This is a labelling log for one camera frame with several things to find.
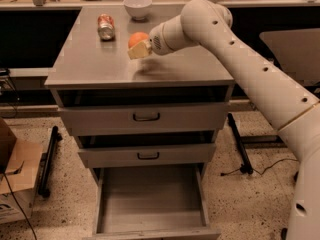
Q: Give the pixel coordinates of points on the black stand leg left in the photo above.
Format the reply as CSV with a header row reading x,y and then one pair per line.
x,y
46,160

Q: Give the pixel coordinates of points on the orange fruit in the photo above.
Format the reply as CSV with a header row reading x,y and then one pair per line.
x,y
137,38

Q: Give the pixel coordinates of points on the cardboard box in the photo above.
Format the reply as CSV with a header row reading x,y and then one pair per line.
x,y
20,162

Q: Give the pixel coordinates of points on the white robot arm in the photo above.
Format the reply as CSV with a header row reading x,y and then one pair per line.
x,y
207,24

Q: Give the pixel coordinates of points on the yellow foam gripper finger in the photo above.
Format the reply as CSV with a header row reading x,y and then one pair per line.
x,y
140,49

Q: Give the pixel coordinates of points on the grey drawer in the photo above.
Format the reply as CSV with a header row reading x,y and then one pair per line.
x,y
147,155
163,202
116,120

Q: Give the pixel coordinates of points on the grey top drawer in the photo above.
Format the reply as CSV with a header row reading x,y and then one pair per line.
x,y
116,120

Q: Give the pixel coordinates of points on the red soda can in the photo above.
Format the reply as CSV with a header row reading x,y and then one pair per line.
x,y
106,29

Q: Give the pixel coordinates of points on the black stand leg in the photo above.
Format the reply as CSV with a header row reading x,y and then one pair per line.
x,y
46,160
246,166

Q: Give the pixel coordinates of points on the grey middle drawer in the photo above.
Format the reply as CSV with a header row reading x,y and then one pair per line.
x,y
147,155

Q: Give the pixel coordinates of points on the grey drawer cabinet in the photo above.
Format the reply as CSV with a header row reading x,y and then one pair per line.
x,y
91,72

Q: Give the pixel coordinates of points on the black stand leg right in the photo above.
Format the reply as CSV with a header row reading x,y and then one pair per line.
x,y
246,166

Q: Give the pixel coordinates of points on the grey bottom drawer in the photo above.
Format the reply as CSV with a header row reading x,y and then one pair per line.
x,y
163,202

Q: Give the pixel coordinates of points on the dark side table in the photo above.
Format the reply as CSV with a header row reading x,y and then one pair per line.
x,y
296,54

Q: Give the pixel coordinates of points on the white ceramic bowl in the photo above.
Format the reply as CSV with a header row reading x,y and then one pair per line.
x,y
138,9

